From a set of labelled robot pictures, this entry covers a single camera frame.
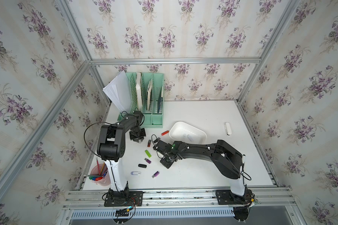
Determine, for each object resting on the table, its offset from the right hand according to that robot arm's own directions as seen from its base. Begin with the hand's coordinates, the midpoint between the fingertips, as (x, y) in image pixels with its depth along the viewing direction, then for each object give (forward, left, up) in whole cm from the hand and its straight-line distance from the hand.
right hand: (166, 162), depth 87 cm
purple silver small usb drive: (0, +12, +1) cm, 12 cm away
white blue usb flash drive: (+17, -16, +1) cm, 23 cm away
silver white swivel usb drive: (-7, +18, +1) cm, 20 cm away
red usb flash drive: (+21, +2, 0) cm, 21 cm away
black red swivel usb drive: (+12, +13, +1) cm, 17 cm away
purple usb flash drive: (-8, +6, 0) cm, 10 cm away
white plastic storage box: (+22, -10, +1) cm, 24 cm away
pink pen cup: (-10, +36, +7) cm, 38 cm away
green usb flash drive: (+5, +12, 0) cm, 14 cm away
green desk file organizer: (+42, +16, +20) cm, 49 cm away
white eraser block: (+24, -44, +3) cm, 50 cm away
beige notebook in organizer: (+42, +14, +19) cm, 48 cm away
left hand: (+15, +18, 0) cm, 23 cm away
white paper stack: (+42, +34, +23) cm, 59 cm away
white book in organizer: (+40, +20, +25) cm, 51 cm away
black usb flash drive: (-3, +15, +1) cm, 15 cm away
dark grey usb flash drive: (+15, +7, +1) cm, 17 cm away
